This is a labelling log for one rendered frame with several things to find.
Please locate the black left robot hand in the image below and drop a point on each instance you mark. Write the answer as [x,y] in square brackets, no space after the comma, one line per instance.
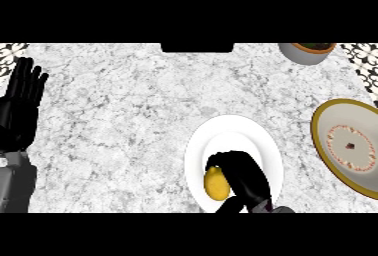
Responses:
[17,103]

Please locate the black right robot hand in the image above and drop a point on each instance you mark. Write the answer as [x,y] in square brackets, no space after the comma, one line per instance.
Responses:
[245,180]

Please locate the yellow lemon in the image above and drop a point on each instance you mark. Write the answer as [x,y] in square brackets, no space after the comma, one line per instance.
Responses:
[215,184]

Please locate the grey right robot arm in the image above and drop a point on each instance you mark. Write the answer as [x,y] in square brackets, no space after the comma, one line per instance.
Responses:
[273,208]

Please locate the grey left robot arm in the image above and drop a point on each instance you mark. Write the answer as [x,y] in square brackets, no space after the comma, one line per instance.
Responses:
[13,181]

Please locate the white plate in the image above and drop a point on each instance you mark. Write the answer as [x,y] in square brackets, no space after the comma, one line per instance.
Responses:
[225,136]

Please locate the gold-rimmed grey bowl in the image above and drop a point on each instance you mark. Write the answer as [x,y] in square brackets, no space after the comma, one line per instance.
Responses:
[349,146]

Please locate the grey pot with brown rim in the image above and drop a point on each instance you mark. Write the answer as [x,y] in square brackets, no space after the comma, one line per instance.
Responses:
[305,53]

